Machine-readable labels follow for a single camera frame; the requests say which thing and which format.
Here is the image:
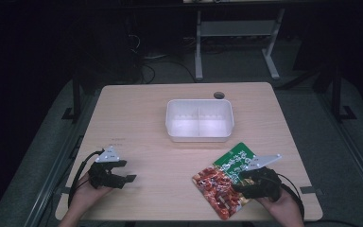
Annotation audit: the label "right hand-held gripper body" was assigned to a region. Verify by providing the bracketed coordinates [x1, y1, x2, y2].
[245, 153, 284, 203]

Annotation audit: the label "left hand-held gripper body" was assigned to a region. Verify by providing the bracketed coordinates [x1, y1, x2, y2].
[88, 146, 129, 190]

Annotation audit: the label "red and green snack packet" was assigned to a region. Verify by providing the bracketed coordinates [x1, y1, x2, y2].
[191, 141, 257, 221]

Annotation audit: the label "person's left hand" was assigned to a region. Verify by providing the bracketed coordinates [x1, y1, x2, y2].
[71, 171, 114, 210]

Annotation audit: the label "person's right hand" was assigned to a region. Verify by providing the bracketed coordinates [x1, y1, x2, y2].
[254, 187, 298, 219]

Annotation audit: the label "grey tape strip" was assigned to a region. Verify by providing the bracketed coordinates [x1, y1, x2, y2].
[299, 185, 324, 196]

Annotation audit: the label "white divided plastic container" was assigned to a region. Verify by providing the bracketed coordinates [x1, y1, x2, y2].
[164, 98, 235, 143]

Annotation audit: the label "black metal stand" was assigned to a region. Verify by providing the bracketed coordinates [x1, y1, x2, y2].
[60, 77, 83, 123]
[330, 66, 357, 123]

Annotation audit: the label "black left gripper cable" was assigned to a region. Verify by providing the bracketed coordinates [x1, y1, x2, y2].
[67, 149, 106, 208]

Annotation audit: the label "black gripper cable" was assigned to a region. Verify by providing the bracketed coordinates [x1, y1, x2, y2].
[275, 172, 306, 221]
[67, 149, 106, 208]

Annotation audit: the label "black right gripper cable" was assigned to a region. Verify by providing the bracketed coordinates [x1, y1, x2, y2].
[275, 172, 306, 221]

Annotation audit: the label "black floor cables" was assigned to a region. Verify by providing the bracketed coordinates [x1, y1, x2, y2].
[127, 31, 199, 85]

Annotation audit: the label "white metal desk frame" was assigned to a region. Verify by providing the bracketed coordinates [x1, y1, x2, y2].
[194, 8, 286, 81]

